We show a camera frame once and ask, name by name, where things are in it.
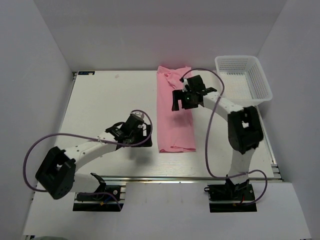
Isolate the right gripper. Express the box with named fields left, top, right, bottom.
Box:
left=172, top=88, right=200, bottom=111

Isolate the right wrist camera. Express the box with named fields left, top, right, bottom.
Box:
left=180, top=77, right=190, bottom=92

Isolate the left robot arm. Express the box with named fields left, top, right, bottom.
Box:
left=35, top=115, right=153, bottom=200

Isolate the pink t shirt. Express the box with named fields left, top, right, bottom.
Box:
left=156, top=66, right=196, bottom=153

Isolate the white plastic basket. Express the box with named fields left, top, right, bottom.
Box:
left=214, top=55, right=273, bottom=107

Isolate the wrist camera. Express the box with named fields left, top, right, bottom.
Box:
left=180, top=77, right=190, bottom=92
left=124, top=113, right=144, bottom=131

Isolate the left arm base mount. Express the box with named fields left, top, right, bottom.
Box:
left=72, top=173, right=126, bottom=212

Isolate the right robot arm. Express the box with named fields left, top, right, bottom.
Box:
left=171, top=75, right=264, bottom=200

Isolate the blue label sticker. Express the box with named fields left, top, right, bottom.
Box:
left=77, top=71, right=95, bottom=76

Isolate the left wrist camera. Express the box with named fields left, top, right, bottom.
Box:
left=124, top=113, right=144, bottom=131

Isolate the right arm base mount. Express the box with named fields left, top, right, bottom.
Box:
left=203, top=178, right=257, bottom=213

